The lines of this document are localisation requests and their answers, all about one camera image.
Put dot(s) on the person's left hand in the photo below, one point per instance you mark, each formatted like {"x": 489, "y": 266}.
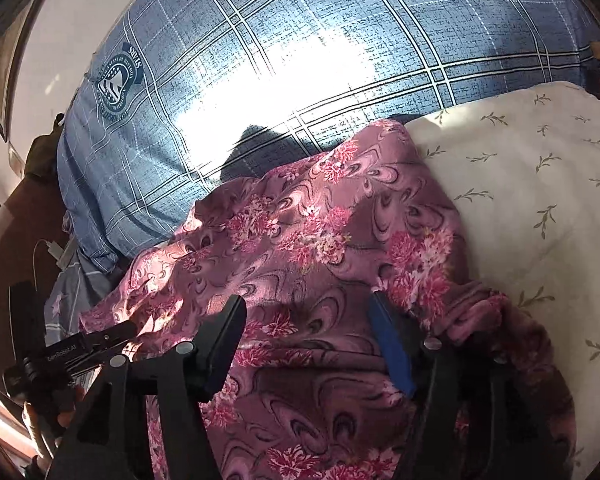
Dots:
{"x": 62, "y": 417}

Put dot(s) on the blue plaid pillow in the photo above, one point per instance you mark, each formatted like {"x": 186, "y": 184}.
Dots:
{"x": 280, "y": 35}

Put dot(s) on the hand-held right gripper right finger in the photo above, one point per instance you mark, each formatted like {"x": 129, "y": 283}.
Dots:
{"x": 392, "y": 347}

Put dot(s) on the white leaf-print quilt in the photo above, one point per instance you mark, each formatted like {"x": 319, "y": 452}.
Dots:
{"x": 530, "y": 185}

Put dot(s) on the pink floral garment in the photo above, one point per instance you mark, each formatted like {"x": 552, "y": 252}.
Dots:
{"x": 320, "y": 220}

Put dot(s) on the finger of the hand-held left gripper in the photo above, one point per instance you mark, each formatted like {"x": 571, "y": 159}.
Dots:
{"x": 115, "y": 332}

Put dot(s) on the grey-blue star-print sheet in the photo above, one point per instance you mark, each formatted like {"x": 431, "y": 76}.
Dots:
{"x": 65, "y": 305}

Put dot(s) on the dark olive cloth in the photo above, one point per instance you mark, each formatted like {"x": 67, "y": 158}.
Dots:
{"x": 42, "y": 150}

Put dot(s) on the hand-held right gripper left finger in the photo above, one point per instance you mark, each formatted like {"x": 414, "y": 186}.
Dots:
{"x": 224, "y": 345}

